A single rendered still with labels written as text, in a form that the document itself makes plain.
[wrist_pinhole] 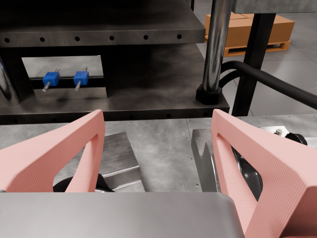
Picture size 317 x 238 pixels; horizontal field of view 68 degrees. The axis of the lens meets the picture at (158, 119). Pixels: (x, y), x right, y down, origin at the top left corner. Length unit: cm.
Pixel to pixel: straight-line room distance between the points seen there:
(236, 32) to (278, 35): 67
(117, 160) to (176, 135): 27
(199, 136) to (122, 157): 23
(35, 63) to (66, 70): 10
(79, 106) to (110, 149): 43
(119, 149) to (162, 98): 44
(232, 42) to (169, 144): 287
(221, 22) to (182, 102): 31
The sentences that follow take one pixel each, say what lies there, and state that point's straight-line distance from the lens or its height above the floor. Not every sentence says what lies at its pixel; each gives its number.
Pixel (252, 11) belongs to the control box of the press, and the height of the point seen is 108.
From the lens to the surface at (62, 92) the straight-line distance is 97.
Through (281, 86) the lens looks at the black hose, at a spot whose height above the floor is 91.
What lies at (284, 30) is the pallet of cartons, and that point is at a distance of 389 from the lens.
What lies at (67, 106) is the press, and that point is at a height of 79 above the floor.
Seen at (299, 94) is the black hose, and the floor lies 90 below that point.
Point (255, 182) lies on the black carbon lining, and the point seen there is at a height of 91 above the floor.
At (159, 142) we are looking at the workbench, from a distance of 70.
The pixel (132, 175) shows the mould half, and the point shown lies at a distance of 50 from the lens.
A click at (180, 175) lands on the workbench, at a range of 61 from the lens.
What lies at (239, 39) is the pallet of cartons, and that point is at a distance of 350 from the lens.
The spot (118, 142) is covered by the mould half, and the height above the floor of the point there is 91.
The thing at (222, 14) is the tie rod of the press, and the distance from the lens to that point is 79.
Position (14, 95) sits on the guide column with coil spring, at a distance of 102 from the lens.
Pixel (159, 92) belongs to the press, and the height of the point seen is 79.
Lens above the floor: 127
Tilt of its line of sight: 37 degrees down
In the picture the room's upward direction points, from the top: straight up
